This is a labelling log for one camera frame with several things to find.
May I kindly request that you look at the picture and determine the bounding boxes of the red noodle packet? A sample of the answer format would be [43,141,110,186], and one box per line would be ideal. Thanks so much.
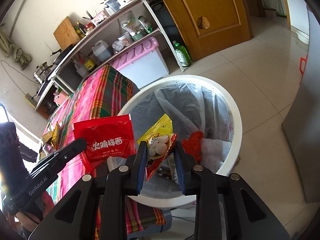
[73,114,136,172]

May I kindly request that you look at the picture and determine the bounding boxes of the red plastic bag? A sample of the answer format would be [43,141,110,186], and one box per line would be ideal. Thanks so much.
[181,131,203,164]

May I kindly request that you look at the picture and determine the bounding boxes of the yellow egg snack packet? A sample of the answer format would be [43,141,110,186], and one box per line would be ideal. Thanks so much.
[137,114,177,181]

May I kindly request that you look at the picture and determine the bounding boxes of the white round trash bin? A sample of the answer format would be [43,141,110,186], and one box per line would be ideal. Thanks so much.
[114,74,243,209]

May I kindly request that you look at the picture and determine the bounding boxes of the person's hand holding gripper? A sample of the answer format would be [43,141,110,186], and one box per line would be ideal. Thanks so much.
[17,191,56,230]

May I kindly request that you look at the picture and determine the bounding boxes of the gold snack bag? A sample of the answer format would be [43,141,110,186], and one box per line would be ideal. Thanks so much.
[41,122,61,150]

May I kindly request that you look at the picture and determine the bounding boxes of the white power strip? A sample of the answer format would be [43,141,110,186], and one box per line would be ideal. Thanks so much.
[24,93,37,109]

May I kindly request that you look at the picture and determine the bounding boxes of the pink plastic basket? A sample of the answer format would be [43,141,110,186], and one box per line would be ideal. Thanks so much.
[54,91,68,106]

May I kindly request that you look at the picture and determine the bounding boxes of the pink plaid tablecloth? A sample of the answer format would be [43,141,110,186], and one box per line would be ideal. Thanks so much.
[44,65,172,238]

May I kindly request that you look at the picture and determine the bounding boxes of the steel steamer pot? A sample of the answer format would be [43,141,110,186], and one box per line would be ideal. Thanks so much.
[34,62,53,85]

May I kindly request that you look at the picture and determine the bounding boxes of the dark soy sauce bottle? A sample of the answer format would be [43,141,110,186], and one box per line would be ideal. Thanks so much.
[79,53,96,72]

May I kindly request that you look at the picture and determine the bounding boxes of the black frying pan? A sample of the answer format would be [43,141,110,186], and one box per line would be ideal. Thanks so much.
[50,44,74,65]

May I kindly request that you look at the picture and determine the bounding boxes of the hanging grey cloth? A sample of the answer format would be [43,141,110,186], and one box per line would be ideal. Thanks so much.
[0,26,32,70]

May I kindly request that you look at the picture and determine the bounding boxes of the white oil jug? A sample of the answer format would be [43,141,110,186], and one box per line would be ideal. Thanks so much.
[92,40,113,62]

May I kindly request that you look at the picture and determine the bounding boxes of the wooden cutting board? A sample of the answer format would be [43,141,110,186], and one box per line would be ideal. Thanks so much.
[53,17,80,50]

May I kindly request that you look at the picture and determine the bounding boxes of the pink lid storage box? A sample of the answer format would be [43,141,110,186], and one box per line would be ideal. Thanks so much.
[110,37,169,89]

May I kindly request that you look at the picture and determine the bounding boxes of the green plastic bottle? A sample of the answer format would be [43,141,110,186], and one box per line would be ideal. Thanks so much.
[172,41,192,67]

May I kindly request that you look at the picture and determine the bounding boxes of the pink chopstick holder box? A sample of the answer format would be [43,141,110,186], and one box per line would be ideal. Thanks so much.
[91,10,110,26]

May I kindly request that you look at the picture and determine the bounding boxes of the white metal shelf rack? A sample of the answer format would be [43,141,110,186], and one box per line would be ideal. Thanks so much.
[35,0,175,111]

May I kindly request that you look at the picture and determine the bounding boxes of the clear water filter jug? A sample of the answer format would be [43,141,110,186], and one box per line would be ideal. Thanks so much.
[104,0,121,15]

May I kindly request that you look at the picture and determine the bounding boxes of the wooden door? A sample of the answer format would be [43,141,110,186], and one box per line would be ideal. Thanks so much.
[163,0,253,61]

